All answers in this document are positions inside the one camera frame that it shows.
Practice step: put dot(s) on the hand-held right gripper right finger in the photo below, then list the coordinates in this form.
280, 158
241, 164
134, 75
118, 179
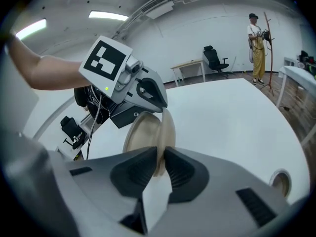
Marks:
217, 206

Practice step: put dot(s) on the black office chair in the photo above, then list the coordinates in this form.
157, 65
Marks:
69, 126
211, 57

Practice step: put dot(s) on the reddish wooden coat rack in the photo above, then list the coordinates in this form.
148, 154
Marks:
270, 65

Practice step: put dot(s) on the ceiling air conditioner unit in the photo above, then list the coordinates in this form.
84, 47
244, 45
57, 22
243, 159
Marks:
160, 9

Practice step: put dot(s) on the white side table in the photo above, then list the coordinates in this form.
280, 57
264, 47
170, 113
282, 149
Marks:
298, 74

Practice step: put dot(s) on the wooden-top white-legged table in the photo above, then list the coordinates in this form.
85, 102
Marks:
187, 63

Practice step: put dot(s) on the black gear bundle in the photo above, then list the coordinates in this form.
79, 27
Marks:
304, 57

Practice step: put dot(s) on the person's left forearm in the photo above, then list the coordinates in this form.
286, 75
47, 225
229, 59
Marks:
49, 70

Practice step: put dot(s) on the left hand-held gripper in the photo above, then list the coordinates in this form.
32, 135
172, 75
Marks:
103, 63

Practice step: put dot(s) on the ceiling light panel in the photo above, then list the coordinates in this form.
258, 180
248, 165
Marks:
108, 15
32, 28

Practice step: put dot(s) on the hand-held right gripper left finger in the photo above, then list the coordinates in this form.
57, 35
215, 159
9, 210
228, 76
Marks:
103, 194

